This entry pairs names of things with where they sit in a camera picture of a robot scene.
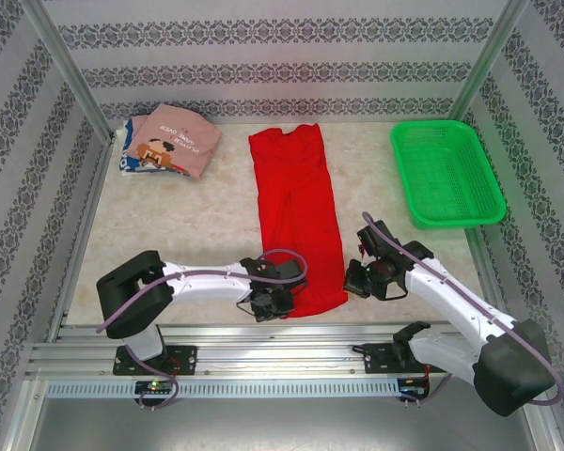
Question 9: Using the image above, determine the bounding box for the red t-shirt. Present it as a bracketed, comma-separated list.
[247, 122, 349, 320]

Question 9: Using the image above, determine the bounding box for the small circuit board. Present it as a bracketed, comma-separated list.
[134, 380, 178, 396]
[398, 377, 431, 395]

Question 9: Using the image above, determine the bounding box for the green plastic basket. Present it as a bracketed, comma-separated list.
[388, 119, 508, 231]

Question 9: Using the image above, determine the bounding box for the pink pixel-print t-shirt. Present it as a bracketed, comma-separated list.
[125, 102, 224, 182]

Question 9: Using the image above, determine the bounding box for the aluminium mounting rail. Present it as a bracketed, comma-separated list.
[25, 321, 541, 381]

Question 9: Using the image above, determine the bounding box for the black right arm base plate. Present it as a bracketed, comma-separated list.
[361, 341, 447, 376]

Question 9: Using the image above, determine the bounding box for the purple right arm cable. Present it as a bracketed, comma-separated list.
[360, 210, 564, 411]

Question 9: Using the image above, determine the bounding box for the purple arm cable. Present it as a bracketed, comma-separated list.
[360, 210, 564, 411]
[96, 248, 310, 412]

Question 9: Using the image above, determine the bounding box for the slotted grey cable duct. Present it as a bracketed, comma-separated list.
[44, 378, 401, 400]

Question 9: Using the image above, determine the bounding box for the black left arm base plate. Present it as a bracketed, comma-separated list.
[114, 344, 198, 377]

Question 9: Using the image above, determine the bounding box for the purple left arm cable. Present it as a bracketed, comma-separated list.
[96, 248, 310, 412]

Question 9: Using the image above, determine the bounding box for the aluminium frame post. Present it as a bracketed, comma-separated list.
[22, 0, 115, 142]
[443, 0, 531, 138]

